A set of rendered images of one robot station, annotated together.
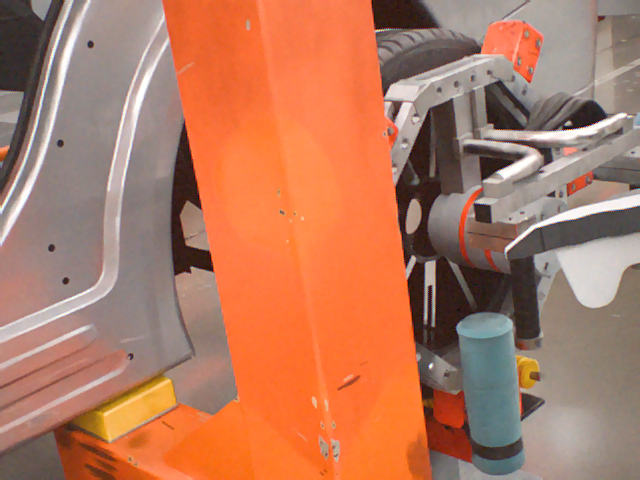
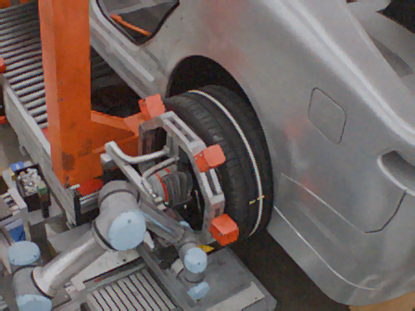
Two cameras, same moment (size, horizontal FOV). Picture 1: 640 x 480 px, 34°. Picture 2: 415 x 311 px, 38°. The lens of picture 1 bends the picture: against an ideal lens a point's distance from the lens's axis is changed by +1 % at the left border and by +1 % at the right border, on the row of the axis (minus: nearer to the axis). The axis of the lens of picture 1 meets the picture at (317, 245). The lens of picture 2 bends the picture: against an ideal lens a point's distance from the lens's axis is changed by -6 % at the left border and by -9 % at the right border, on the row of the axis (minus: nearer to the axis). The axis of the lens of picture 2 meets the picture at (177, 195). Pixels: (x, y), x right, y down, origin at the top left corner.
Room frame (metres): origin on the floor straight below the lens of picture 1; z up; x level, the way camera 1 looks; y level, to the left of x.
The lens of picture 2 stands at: (1.90, -2.16, 2.71)
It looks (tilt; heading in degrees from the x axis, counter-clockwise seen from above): 45 degrees down; 97
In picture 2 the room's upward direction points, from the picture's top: 4 degrees clockwise
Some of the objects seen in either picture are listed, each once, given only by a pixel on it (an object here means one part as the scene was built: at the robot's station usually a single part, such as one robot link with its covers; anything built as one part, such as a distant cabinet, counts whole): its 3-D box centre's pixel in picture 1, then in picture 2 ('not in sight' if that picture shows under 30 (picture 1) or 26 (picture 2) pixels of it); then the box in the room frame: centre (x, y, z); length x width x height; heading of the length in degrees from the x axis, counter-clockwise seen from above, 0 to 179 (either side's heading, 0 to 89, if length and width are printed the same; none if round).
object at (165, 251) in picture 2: not in sight; (169, 252); (1.71, -0.64, 0.86); 0.12 x 0.08 x 0.09; 132
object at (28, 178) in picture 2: not in sight; (31, 187); (0.94, -0.11, 0.51); 0.20 x 0.14 x 0.13; 125
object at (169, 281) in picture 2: not in sight; (193, 264); (1.76, -0.10, 0.13); 0.50 x 0.36 x 0.10; 132
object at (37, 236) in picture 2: not in sight; (33, 219); (0.90, -0.06, 0.21); 0.10 x 0.10 x 0.42; 42
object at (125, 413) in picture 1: (118, 400); not in sight; (1.50, 0.36, 0.71); 0.14 x 0.14 x 0.05; 42
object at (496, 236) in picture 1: (502, 229); (112, 158); (1.40, -0.27, 0.93); 0.09 x 0.05 x 0.05; 42
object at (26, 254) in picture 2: not in sight; (25, 262); (1.24, -0.91, 0.98); 0.13 x 0.12 x 0.14; 117
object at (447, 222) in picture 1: (499, 229); (162, 186); (1.62, -0.30, 0.85); 0.21 x 0.14 x 0.14; 42
